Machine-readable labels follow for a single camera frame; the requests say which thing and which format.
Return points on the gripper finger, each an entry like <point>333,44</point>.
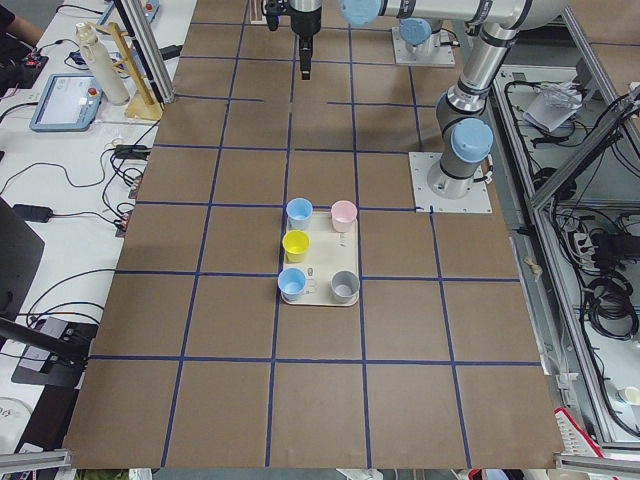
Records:
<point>305,49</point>

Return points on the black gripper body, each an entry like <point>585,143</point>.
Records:
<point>305,23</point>

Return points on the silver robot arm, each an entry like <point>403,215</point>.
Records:
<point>467,139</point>
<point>422,36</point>

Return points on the light blue cup near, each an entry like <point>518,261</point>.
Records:
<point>299,213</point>

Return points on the light blue cup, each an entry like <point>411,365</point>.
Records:
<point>299,213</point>
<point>292,283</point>

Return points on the pink plastic cup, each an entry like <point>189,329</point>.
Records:
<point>343,215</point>

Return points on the wooden cup stand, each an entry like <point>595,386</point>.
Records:
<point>143,104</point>

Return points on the yellow plastic cup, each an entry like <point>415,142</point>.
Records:
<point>296,244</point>

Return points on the light blue cup far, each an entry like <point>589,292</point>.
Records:
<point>292,283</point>

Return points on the grey plastic cup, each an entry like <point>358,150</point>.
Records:
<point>345,286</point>

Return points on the white water bottle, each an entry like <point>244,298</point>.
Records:
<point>99,62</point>

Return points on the cream plastic tray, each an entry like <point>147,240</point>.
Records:
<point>329,252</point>

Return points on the blue teach pendant tablet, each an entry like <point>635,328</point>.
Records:
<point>69,103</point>

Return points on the crumpled white paper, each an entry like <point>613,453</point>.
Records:
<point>555,104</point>

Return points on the black power adapter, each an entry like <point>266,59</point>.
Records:
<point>33,213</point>

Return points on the black monitor stand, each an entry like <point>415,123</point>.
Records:
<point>56,351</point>

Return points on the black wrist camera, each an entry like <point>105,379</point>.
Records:
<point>272,10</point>

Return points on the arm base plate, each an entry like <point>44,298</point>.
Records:
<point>443,57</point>
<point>470,200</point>

